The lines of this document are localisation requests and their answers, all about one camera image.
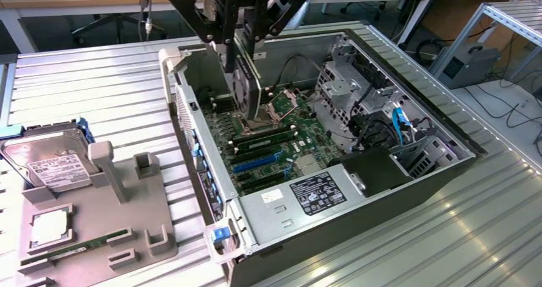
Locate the hanging grey cable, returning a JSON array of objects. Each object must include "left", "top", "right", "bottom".
[{"left": 138, "top": 0, "right": 156, "bottom": 41}]

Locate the silver CPU chip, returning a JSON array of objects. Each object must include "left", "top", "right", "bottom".
[{"left": 31, "top": 211, "right": 71, "bottom": 246}]

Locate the black office chair base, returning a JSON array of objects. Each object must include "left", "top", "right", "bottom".
[
  {"left": 70, "top": 12, "right": 168, "bottom": 45},
  {"left": 338, "top": 0, "right": 387, "bottom": 15}
]

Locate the bare green RAM stick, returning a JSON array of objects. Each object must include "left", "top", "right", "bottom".
[{"left": 20, "top": 231, "right": 131, "bottom": 265}]

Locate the aluminium profile frame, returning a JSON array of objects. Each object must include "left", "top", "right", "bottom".
[{"left": 431, "top": 0, "right": 542, "bottom": 78}]

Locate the RAM stick with sticker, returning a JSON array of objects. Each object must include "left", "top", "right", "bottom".
[{"left": 231, "top": 133, "right": 298, "bottom": 154}]

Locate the black looped wire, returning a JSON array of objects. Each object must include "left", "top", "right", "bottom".
[{"left": 275, "top": 54, "right": 323, "bottom": 93}]

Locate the green motherboard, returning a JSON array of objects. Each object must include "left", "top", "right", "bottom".
[{"left": 202, "top": 85, "right": 339, "bottom": 196}]

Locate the black plastic shroud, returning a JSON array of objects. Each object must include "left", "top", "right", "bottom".
[{"left": 341, "top": 149, "right": 414, "bottom": 199}]

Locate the silver hard disk drive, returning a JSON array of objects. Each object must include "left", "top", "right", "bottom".
[{"left": 0, "top": 130, "right": 96, "bottom": 194}]

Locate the open black PC case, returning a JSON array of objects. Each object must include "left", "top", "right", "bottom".
[{"left": 159, "top": 28, "right": 487, "bottom": 287}]

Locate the blue disk carrier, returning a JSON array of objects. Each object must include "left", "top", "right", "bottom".
[{"left": 0, "top": 117, "right": 96, "bottom": 148}]

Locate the silver chipset heatsink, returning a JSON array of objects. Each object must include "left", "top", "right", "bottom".
[{"left": 295, "top": 155, "right": 326, "bottom": 177}]

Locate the blue expansion slot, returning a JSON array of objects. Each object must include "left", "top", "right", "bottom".
[{"left": 231, "top": 153, "right": 286, "bottom": 174}]

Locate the silver disk bay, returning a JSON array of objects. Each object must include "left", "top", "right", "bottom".
[{"left": 389, "top": 134, "right": 475, "bottom": 182}]

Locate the metal socket cover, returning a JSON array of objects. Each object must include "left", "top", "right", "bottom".
[{"left": 264, "top": 89, "right": 308, "bottom": 124}]

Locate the grey parts rack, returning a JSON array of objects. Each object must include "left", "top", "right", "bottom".
[{"left": 15, "top": 140, "right": 179, "bottom": 287}]

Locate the silver drive cage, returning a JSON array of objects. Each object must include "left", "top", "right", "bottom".
[{"left": 315, "top": 34, "right": 410, "bottom": 148}]

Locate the grey equipment box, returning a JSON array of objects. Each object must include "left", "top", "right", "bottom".
[{"left": 435, "top": 44, "right": 503, "bottom": 90}]

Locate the silver power supply unit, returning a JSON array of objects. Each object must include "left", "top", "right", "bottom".
[{"left": 231, "top": 163, "right": 366, "bottom": 248}]

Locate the blue SATA wire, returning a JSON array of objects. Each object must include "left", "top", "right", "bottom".
[{"left": 391, "top": 107, "right": 410, "bottom": 148}]

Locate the long black expansion slot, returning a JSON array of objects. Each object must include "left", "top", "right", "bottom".
[
  {"left": 242, "top": 180, "right": 292, "bottom": 195},
  {"left": 236, "top": 171, "right": 291, "bottom": 187}
]

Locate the black power wire bundle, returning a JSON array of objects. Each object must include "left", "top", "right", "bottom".
[{"left": 349, "top": 112, "right": 402, "bottom": 151}]

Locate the CPU socket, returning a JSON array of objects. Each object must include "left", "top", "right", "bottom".
[{"left": 236, "top": 114, "right": 279, "bottom": 135}]

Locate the low profile graphics card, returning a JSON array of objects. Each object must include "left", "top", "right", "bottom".
[{"left": 226, "top": 42, "right": 275, "bottom": 124}]

